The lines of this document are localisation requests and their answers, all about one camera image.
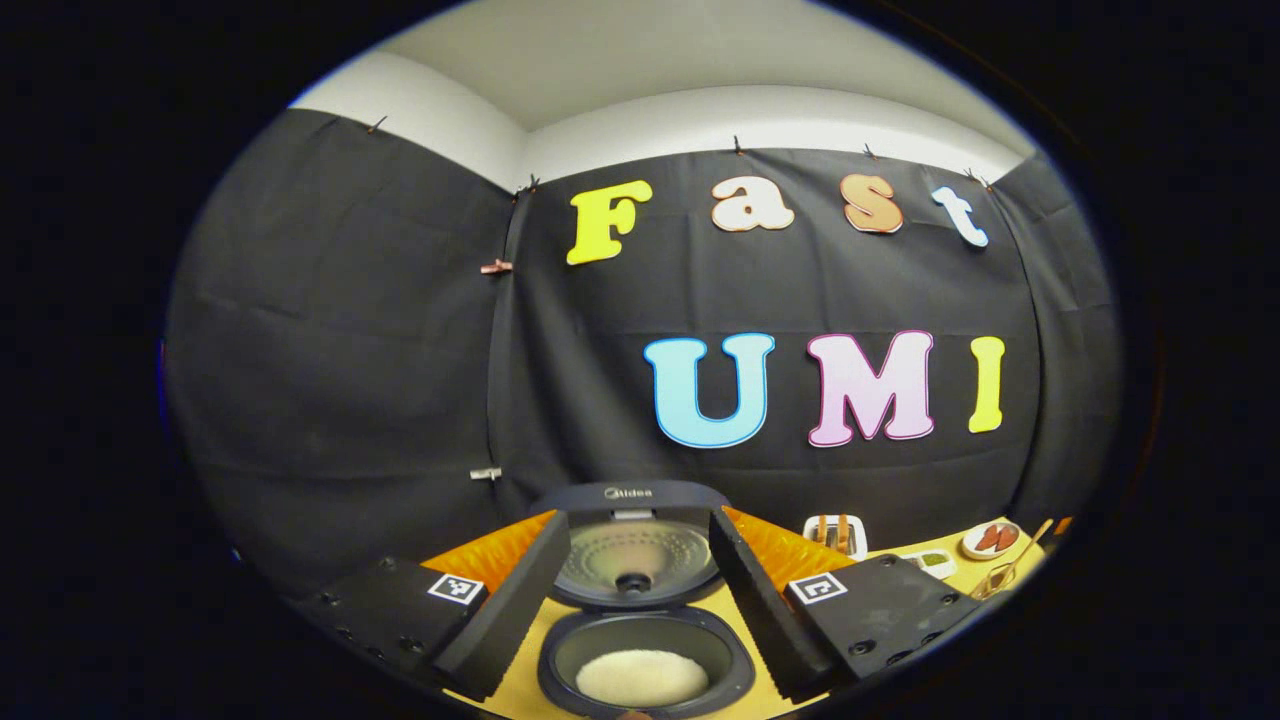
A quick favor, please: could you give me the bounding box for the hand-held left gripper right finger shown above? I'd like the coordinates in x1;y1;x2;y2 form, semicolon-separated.
708;505;986;704

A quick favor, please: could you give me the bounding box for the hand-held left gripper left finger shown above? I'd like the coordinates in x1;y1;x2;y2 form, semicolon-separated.
300;508;573;703

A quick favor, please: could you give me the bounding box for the white rice heap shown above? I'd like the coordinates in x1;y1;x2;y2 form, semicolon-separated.
575;649;710;707

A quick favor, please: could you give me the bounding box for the dark lidded rice cooker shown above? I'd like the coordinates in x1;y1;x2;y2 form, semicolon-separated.
528;480;757;720

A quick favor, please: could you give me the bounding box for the white round plate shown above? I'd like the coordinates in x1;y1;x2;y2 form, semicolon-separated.
961;520;1022;560

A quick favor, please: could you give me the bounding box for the white toaster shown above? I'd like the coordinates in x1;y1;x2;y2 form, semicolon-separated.
803;514;869;561

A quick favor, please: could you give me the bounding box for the black backdrop cloth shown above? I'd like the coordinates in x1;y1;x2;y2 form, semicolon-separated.
165;108;1121;611

